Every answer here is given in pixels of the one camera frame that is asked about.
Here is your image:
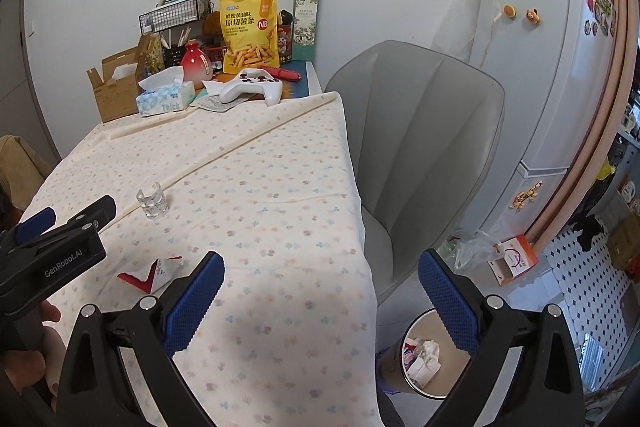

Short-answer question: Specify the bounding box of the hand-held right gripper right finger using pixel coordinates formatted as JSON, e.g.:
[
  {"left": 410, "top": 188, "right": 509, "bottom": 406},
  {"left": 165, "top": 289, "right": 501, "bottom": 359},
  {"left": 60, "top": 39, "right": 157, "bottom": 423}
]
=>
[{"left": 417, "top": 249, "right": 586, "bottom": 427}]

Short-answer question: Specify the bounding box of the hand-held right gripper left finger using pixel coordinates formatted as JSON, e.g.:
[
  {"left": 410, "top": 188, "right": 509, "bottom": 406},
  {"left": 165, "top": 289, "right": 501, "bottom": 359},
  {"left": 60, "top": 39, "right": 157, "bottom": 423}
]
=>
[{"left": 56, "top": 251, "right": 226, "bottom": 427}]

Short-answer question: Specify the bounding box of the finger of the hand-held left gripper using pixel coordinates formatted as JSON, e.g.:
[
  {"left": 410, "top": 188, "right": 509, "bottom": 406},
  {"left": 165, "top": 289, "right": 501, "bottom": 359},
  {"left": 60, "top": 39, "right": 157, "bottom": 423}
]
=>
[
  {"left": 15, "top": 207, "right": 57, "bottom": 244},
  {"left": 52, "top": 195, "right": 117, "bottom": 233}
]

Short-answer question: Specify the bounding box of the torn red white carton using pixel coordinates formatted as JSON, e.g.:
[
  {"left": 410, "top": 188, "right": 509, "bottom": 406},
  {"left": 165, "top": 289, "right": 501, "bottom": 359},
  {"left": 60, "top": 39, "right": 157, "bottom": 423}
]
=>
[{"left": 116, "top": 257, "right": 185, "bottom": 295}]

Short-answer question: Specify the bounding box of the white tissue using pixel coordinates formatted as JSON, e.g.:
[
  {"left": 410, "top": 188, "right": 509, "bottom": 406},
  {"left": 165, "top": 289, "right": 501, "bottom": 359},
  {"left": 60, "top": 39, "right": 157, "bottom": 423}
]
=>
[{"left": 419, "top": 339, "right": 442, "bottom": 375}]

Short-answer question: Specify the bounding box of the clear plastic blister pack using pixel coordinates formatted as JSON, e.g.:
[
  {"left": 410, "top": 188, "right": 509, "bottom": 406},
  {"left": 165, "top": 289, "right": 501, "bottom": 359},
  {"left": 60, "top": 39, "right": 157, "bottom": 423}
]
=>
[{"left": 136, "top": 183, "right": 169, "bottom": 220}]

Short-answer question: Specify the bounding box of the beige trash bin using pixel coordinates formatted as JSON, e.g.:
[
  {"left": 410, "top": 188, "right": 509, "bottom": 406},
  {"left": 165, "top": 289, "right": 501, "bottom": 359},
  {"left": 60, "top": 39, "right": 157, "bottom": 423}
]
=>
[{"left": 380, "top": 308, "right": 473, "bottom": 400}]

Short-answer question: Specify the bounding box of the person's left hand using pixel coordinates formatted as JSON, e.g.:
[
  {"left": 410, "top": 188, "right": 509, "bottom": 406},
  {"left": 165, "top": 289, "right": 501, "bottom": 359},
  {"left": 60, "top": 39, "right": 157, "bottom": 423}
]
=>
[{"left": 0, "top": 301, "right": 66, "bottom": 403}]

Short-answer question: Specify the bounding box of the clear plastic bag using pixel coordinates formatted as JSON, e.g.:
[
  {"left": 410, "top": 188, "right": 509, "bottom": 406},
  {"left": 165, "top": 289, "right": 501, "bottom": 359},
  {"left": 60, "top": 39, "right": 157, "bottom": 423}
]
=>
[{"left": 440, "top": 229, "right": 501, "bottom": 270}]

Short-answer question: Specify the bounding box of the brown upholstered chair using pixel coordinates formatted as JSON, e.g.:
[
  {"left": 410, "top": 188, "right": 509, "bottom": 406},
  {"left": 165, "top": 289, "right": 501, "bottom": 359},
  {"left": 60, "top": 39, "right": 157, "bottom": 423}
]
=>
[{"left": 0, "top": 134, "right": 53, "bottom": 210}]

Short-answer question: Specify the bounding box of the orange white carton box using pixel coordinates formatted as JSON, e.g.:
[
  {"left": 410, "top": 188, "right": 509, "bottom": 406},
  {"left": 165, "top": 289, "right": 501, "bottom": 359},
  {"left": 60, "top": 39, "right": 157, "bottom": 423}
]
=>
[{"left": 487, "top": 234, "right": 540, "bottom": 285}]

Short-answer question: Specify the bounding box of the open brown cardboard box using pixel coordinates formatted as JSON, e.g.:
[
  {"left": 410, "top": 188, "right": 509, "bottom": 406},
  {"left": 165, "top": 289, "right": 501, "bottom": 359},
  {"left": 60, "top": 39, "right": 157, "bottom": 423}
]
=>
[{"left": 86, "top": 34, "right": 166, "bottom": 124}]

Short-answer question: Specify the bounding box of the floral cream tablecloth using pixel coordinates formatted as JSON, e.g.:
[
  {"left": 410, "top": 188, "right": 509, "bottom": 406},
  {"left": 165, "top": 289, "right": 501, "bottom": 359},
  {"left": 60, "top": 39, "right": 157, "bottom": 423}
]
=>
[{"left": 20, "top": 91, "right": 386, "bottom": 427}]

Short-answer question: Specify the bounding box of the gold cluster fridge magnet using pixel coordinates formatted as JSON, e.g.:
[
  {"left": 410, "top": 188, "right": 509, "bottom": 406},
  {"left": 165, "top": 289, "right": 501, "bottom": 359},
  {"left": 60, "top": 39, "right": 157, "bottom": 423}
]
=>
[{"left": 507, "top": 187, "right": 543, "bottom": 212}]

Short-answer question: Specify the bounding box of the blue white tissue box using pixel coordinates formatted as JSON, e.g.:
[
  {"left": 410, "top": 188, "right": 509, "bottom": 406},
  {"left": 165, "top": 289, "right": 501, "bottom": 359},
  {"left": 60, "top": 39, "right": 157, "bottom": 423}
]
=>
[{"left": 135, "top": 67, "right": 196, "bottom": 118}]

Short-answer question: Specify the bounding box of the black cloth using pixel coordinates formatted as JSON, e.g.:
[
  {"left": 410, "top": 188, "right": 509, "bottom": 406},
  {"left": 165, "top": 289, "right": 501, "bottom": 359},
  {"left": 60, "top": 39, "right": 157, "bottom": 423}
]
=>
[{"left": 570, "top": 214, "right": 601, "bottom": 253}]

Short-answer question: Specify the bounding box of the printed paper sheet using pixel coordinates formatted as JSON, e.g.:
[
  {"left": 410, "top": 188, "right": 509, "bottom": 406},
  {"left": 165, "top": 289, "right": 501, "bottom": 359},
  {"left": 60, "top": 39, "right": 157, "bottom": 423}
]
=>
[{"left": 189, "top": 79, "right": 236, "bottom": 112}]

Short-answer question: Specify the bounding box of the grey shell chair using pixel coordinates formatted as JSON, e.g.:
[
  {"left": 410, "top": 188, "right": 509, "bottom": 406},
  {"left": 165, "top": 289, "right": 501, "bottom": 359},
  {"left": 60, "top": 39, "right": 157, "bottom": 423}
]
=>
[{"left": 324, "top": 39, "right": 506, "bottom": 308}]

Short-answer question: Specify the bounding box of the black pen holder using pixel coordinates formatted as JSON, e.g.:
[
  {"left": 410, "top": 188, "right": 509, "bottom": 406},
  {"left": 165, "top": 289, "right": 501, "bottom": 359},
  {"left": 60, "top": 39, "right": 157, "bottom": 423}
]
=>
[{"left": 161, "top": 39, "right": 188, "bottom": 68}]

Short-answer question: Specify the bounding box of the red white vase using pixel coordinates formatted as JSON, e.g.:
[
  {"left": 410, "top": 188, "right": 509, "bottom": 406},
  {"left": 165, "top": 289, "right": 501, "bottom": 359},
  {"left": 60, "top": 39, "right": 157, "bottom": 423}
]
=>
[{"left": 180, "top": 41, "right": 213, "bottom": 82}]

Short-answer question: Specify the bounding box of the large brown cardboard box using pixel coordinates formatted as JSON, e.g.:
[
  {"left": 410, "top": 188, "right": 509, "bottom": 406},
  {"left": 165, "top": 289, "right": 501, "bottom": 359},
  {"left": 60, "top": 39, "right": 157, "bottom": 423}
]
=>
[{"left": 607, "top": 213, "right": 640, "bottom": 282}]

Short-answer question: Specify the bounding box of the white game controller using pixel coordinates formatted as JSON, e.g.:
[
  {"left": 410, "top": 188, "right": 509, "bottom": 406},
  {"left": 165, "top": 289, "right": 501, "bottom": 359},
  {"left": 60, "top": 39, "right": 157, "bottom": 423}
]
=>
[{"left": 219, "top": 68, "right": 283, "bottom": 108}]

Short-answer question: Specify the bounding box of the brown plush toy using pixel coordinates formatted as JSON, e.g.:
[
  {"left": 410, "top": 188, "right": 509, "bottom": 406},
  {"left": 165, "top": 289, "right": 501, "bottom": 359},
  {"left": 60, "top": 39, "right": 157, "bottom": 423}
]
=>
[{"left": 202, "top": 12, "right": 224, "bottom": 40}]

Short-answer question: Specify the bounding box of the blue mat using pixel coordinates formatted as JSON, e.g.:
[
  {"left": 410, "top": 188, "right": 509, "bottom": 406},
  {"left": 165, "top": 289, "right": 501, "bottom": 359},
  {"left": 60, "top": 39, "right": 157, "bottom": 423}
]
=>
[{"left": 280, "top": 61, "right": 314, "bottom": 100}]

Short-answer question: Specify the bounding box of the red tube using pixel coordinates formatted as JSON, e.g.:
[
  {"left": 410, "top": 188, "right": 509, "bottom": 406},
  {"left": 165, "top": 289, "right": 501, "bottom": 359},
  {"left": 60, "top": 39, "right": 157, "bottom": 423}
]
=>
[{"left": 265, "top": 67, "right": 304, "bottom": 82}]

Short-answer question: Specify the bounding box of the yellow snack bag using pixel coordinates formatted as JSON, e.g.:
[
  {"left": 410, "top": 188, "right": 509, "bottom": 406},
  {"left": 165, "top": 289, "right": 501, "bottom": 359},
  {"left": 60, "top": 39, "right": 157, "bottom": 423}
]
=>
[{"left": 218, "top": 0, "right": 282, "bottom": 75}]

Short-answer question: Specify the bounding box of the white fridge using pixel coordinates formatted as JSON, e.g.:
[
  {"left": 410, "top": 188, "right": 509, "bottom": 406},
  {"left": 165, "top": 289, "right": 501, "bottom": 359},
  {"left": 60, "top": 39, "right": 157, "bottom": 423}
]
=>
[{"left": 467, "top": 0, "right": 628, "bottom": 248}]

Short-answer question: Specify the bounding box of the red printed can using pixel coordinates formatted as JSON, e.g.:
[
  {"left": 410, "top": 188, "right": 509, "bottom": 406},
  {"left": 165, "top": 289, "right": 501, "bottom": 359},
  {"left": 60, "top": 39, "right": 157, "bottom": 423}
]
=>
[{"left": 276, "top": 9, "right": 296, "bottom": 60}]

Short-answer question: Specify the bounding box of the white hanging tote bag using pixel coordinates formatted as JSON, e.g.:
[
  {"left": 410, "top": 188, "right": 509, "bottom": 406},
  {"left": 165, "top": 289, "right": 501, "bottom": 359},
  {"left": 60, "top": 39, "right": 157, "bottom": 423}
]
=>
[{"left": 432, "top": 0, "right": 502, "bottom": 68}]

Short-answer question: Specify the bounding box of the tall green floral box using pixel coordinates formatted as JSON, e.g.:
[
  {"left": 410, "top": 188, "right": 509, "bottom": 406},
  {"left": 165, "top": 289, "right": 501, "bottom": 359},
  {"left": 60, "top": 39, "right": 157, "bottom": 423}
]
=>
[{"left": 291, "top": 0, "right": 322, "bottom": 62}]

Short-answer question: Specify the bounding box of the group of side fridge magnets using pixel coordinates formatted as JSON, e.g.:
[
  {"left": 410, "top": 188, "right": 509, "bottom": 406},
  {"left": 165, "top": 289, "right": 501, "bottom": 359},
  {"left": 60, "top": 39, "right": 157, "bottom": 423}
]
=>
[{"left": 582, "top": 0, "right": 617, "bottom": 38}]

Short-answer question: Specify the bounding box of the black wire basket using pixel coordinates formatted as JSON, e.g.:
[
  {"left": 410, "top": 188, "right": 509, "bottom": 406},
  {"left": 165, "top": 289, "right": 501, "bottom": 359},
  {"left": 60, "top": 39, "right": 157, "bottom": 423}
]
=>
[{"left": 138, "top": 0, "right": 210, "bottom": 32}]

